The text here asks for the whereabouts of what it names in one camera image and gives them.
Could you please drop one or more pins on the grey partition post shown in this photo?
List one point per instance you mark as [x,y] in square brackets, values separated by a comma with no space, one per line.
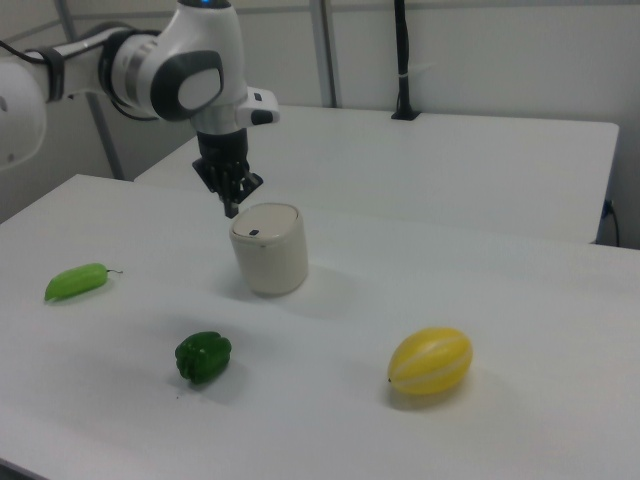
[326,50]

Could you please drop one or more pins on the light green long pepper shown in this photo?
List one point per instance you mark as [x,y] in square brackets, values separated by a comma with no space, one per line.
[75,282]

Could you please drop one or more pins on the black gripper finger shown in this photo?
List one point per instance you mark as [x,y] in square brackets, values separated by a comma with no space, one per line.
[231,197]
[216,180]

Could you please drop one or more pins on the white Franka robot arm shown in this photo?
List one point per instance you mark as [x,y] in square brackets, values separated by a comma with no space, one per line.
[150,60]

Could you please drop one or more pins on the black pole with base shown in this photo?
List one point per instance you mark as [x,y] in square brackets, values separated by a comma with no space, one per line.
[402,50]

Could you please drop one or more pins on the beige garbage bin with lid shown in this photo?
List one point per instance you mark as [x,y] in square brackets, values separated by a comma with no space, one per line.
[272,255]

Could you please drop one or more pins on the dark green bell pepper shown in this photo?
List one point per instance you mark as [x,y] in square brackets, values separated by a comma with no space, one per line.
[202,357]

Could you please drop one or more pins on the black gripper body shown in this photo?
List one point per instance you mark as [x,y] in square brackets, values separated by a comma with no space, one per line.
[222,147]

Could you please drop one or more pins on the yellow striped melon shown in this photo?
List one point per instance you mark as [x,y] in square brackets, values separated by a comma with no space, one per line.
[431,361]

